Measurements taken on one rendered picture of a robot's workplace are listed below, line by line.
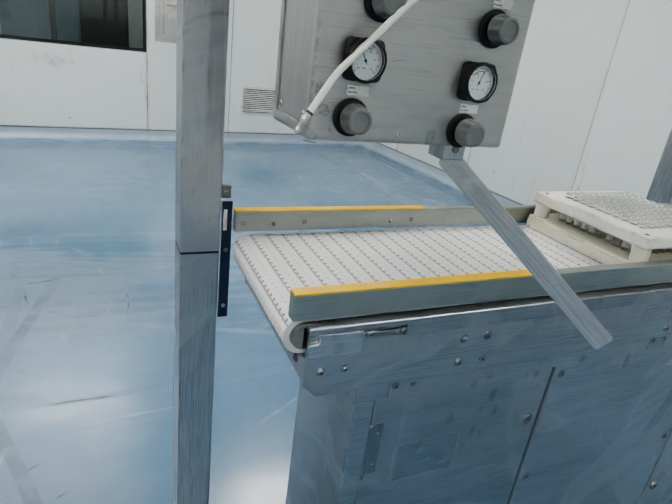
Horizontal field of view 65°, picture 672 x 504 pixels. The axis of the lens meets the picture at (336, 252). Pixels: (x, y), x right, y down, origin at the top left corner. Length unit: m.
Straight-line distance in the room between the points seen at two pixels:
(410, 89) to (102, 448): 1.54
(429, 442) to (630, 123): 3.55
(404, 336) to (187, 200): 0.37
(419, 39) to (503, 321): 0.41
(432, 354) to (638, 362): 0.55
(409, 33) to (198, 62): 0.35
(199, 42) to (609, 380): 0.91
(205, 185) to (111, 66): 4.97
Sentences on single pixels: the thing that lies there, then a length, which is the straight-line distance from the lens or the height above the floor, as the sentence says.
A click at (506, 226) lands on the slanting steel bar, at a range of 0.63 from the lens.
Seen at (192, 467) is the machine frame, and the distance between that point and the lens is 1.08.
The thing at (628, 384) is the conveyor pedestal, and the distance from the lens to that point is 1.19.
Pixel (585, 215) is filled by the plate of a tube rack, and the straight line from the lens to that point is 1.00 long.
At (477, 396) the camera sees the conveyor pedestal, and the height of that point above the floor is 0.73.
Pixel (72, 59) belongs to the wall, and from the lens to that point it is 5.71.
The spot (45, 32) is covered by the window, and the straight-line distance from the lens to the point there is 5.69.
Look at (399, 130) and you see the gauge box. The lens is 0.51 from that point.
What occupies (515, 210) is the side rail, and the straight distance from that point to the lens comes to 1.07.
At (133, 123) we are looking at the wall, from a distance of 5.84.
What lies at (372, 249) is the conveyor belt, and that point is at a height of 0.94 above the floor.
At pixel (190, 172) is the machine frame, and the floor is 1.03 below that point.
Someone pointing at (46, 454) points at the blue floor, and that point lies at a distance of 1.86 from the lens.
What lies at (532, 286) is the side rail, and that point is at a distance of 0.76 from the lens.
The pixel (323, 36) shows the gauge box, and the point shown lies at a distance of 0.47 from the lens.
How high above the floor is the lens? 1.24
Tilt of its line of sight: 22 degrees down
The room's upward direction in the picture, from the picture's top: 8 degrees clockwise
